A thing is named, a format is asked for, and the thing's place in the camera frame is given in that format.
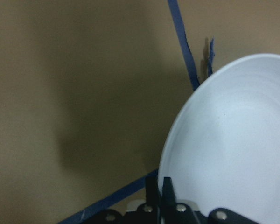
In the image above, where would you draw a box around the blue plate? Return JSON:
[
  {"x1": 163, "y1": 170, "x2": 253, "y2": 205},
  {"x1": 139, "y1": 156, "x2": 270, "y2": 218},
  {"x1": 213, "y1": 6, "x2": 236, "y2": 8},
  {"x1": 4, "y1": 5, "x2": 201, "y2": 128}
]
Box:
[{"x1": 158, "y1": 54, "x2": 280, "y2": 224}]

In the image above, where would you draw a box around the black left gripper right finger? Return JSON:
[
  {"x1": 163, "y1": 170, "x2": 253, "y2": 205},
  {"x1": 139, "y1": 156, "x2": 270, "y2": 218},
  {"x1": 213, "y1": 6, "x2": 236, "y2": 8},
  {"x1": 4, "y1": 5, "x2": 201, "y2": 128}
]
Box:
[{"x1": 162, "y1": 177, "x2": 176, "y2": 205}]

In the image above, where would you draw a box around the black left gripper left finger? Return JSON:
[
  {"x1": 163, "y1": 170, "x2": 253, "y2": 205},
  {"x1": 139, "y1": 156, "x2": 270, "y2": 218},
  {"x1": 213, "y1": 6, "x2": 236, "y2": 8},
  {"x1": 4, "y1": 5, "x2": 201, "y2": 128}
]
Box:
[{"x1": 145, "y1": 176, "x2": 160, "y2": 205}]

